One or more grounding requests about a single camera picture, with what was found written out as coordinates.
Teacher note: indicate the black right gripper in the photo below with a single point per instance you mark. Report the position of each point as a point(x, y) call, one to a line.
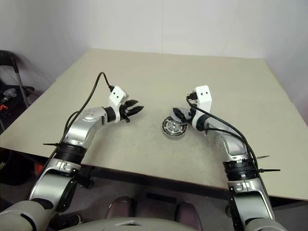
point(193, 102)

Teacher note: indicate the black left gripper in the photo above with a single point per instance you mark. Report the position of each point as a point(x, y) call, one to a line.
point(124, 113)

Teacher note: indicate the silver spoked rotor wheel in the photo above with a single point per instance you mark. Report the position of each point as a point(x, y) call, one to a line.
point(173, 126)

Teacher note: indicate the motor stator with copper windings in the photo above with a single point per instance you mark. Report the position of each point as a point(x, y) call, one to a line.
point(173, 137)

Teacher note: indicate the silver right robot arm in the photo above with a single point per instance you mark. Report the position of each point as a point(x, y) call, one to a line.
point(231, 144)

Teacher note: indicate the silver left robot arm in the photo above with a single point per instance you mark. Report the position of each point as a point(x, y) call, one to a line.
point(89, 115)

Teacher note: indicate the dark maroon rounded shape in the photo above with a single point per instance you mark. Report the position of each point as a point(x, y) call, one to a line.
point(120, 207)
point(186, 211)

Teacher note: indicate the gray robot torso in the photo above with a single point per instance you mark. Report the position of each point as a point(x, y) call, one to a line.
point(125, 226)

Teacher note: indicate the small clear plastic item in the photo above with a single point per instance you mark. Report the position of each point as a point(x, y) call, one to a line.
point(9, 92)

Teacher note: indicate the black sneaker white sole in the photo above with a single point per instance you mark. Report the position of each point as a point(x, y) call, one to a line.
point(72, 220)

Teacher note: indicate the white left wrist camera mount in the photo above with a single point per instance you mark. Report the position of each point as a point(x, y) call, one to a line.
point(116, 95)

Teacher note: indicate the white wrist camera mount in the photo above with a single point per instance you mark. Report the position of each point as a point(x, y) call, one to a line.
point(204, 96)
point(116, 95)

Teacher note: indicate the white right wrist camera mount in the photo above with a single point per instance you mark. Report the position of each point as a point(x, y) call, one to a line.
point(204, 96)

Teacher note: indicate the black table frame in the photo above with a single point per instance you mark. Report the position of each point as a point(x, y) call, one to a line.
point(156, 180)

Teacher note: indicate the black and gray cart frame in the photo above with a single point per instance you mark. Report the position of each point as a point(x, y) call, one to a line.
point(20, 86)

